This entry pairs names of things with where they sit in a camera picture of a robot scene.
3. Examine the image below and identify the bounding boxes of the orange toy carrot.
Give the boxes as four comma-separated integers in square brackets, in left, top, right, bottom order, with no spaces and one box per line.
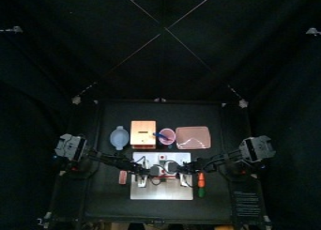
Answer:
[197,172,208,199]

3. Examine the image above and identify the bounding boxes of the pink toy food slice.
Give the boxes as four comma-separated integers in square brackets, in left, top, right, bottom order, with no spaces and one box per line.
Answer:
[118,170,129,186]

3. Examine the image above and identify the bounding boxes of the white cutting board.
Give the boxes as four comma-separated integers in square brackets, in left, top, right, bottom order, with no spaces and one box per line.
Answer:
[130,151,195,201]

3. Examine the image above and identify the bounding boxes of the pink plastic tray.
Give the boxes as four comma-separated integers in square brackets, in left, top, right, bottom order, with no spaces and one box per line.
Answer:
[173,125,213,151]

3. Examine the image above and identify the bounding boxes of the blue toy spoon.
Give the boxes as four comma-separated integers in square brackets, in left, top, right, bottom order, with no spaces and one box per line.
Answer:
[151,131,170,143]

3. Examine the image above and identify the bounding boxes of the pink plastic cup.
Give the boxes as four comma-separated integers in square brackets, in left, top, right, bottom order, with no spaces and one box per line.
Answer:
[158,128,177,146]

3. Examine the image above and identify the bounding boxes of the light blue bowl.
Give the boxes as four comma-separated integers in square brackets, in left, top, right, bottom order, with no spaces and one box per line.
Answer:
[109,125,131,151]

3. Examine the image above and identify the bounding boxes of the orange wooden box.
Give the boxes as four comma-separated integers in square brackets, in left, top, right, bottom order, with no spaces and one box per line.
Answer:
[130,119,158,150]

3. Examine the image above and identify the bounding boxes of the white text table sticker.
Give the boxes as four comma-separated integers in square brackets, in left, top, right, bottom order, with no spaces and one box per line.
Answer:
[230,190,257,222]

